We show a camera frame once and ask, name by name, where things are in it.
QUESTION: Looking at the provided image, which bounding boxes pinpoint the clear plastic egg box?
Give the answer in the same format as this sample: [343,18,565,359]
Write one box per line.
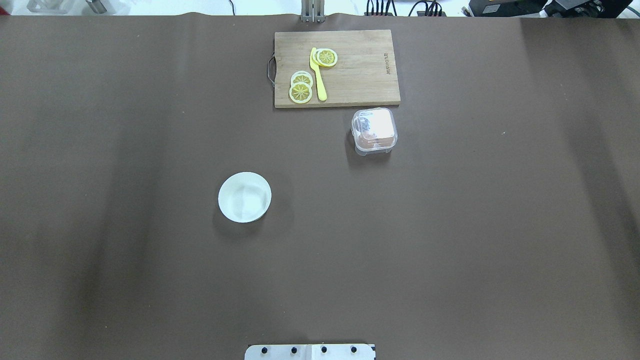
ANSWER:
[350,107,398,157]

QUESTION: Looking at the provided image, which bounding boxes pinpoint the white ceramic bowl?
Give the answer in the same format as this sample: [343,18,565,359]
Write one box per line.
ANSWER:
[217,171,272,224]

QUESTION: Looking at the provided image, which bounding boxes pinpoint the yellow plastic knife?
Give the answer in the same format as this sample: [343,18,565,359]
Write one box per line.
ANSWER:
[309,47,328,101]

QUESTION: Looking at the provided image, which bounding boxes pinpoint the bamboo cutting board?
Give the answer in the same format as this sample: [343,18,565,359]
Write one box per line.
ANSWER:
[274,29,402,109]

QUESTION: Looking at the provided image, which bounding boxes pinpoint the lemon slice far side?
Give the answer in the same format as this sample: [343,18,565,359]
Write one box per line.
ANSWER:
[311,48,338,68]

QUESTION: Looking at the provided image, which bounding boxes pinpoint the black usb hub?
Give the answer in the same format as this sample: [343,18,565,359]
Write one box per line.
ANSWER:
[364,0,398,17]

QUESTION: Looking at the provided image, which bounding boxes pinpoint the lemon slice handle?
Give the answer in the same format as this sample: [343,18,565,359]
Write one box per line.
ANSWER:
[290,70,314,87]
[288,81,313,104]

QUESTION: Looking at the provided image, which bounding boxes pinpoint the aluminium frame post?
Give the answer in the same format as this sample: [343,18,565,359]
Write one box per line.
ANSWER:
[301,0,326,24]

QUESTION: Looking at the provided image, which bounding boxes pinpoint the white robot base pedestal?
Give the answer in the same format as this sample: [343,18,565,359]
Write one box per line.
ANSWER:
[244,343,377,360]

